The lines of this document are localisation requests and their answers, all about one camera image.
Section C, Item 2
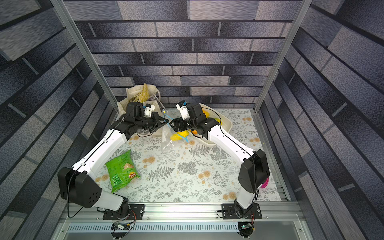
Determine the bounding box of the yellow mango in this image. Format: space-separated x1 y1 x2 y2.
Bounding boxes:
170 130 190 143

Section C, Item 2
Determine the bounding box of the clear zip-top bag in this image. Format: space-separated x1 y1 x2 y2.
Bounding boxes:
161 109 190 151

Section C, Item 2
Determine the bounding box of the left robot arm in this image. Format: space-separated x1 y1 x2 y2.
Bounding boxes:
58 102 169 220

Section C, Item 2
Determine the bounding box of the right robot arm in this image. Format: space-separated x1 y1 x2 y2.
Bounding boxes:
162 101 271 219

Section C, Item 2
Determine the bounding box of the green chip bag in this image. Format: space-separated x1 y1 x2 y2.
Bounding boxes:
106 150 141 193

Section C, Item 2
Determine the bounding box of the yellow snack packet in tote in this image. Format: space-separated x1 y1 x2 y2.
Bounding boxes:
138 84 150 103

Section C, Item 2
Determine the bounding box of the white serving dish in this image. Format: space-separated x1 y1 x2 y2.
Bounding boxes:
190 104 233 148

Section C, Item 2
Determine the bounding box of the floral table mat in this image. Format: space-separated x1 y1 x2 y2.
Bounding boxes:
110 109 281 203

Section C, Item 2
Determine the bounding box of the pink lidded container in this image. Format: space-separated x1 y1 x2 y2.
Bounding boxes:
260 178 269 189

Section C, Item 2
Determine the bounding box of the left circuit board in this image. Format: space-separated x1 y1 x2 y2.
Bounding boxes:
111 222 131 232

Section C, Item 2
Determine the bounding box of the circuit board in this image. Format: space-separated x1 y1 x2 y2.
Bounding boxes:
238 222 255 238
111 222 131 232

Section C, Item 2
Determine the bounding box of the right circuit board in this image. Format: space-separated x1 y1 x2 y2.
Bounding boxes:
238 222 255 238

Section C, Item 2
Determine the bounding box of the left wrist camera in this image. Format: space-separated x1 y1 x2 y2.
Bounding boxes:
143 102 156 118

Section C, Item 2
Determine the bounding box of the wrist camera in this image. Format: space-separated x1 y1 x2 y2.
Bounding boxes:
177 101 190 120
143 102 156 118

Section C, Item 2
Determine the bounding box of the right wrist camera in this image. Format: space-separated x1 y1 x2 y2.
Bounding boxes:
177 101 190 120

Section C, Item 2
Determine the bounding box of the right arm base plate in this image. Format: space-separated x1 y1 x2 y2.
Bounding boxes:
221 203 263 220

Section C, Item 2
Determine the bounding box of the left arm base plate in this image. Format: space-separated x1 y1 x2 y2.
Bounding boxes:
103 204 146 221

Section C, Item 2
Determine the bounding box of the aluminium front rail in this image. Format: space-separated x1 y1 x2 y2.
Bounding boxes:
52 202 313 240

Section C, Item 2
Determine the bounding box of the left aluminium frame post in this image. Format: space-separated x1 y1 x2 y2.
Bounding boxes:
50 0 119 112

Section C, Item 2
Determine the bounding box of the aluminium frame post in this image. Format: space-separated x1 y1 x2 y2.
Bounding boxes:
50 0 119 112
254 0 312 113

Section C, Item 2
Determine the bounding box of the right aluminium frame post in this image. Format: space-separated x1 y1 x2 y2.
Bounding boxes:
254 0 312 113

